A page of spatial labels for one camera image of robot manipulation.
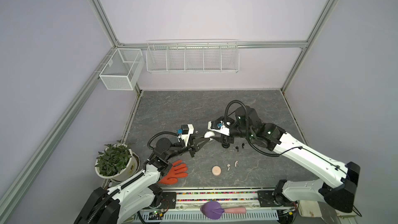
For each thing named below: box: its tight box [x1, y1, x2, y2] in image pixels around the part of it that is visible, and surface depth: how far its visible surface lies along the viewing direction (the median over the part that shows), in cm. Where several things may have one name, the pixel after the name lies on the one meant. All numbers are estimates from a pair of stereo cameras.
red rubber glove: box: [158, 159, 189, 185], surface depth 83 cm
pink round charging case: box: [211, 165, 222, 176], surface depth 83 cm
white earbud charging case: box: [203, 130, 216, 138], surface depth 68 cm
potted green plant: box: [94, 143, 141, 183], surface depth 71 cm
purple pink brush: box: [200, 201, 247, 220], surface depth 72 cm
